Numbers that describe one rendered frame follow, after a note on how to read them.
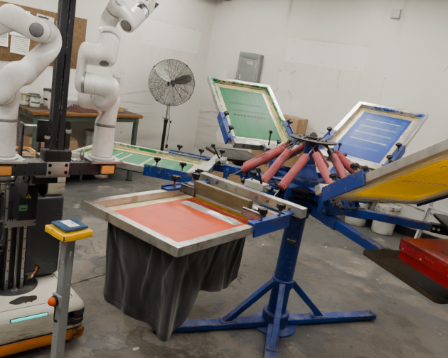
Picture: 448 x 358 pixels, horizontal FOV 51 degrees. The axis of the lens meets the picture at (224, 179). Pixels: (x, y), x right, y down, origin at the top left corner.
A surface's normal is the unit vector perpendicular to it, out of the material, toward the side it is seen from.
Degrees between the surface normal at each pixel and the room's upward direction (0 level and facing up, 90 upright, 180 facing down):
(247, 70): 90
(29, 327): 90
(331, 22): 90
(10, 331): 90
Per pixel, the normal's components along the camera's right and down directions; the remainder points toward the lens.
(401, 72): -0.62, 0.08
